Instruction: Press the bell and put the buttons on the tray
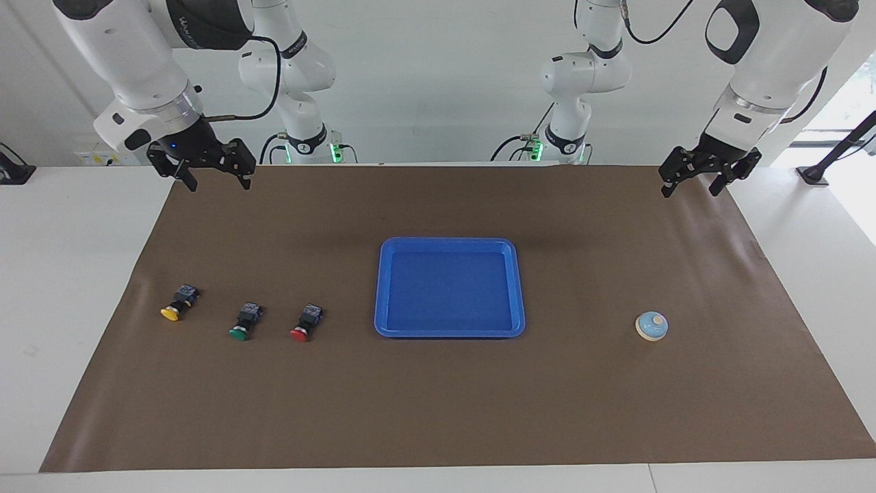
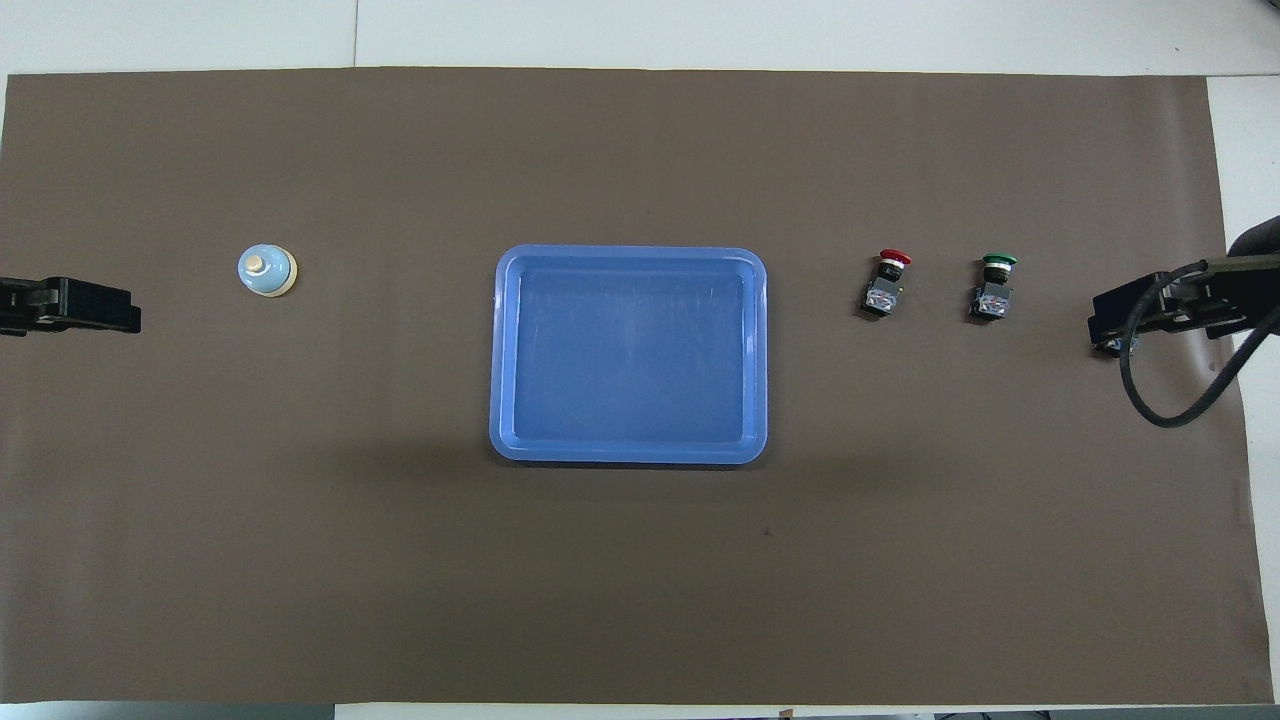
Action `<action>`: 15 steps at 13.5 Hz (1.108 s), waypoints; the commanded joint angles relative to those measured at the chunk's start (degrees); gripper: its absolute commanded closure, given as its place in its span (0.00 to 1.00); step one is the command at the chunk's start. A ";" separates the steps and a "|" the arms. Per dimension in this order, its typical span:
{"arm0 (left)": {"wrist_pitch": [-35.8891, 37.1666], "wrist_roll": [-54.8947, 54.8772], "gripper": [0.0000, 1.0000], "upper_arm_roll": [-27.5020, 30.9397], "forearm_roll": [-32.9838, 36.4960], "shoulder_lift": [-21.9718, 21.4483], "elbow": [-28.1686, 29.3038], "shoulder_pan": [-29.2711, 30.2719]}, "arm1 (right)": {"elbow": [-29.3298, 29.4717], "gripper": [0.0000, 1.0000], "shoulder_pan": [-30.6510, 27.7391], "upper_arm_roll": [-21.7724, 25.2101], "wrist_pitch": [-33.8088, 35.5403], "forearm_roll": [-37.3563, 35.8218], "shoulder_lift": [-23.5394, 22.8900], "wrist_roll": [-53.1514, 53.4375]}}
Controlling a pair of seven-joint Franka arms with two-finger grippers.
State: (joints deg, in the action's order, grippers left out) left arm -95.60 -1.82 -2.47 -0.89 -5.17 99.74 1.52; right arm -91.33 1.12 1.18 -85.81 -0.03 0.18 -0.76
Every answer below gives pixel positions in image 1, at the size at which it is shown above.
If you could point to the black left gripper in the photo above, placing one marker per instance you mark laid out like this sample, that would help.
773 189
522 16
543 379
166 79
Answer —
717 156

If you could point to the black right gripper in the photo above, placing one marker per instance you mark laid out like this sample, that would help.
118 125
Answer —
195 144

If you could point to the yellow push button switch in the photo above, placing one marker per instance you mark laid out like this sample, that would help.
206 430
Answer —
179 302

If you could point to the green push button switch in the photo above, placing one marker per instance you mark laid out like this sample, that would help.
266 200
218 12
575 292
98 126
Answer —
245 322

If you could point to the red push button switch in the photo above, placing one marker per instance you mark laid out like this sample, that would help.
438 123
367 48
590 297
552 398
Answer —
306 323

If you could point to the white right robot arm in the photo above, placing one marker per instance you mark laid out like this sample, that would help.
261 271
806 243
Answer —
123 48

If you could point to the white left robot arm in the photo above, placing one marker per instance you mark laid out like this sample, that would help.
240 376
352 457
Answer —
780 55

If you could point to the light blue desk bell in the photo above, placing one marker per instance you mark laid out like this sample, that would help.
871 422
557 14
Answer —
651 327

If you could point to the blue plastic tray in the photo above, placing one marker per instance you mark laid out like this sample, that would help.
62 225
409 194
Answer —
448 287

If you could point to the black stand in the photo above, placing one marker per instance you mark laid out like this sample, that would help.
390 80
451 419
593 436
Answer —
15 171
814 172

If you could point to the bright window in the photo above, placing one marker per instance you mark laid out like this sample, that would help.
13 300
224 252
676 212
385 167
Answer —
855 96

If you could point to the brown table mat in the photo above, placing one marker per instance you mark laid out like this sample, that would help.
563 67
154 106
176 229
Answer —
438 411

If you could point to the white wall socket box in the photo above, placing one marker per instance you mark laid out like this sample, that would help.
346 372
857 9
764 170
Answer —
92 159

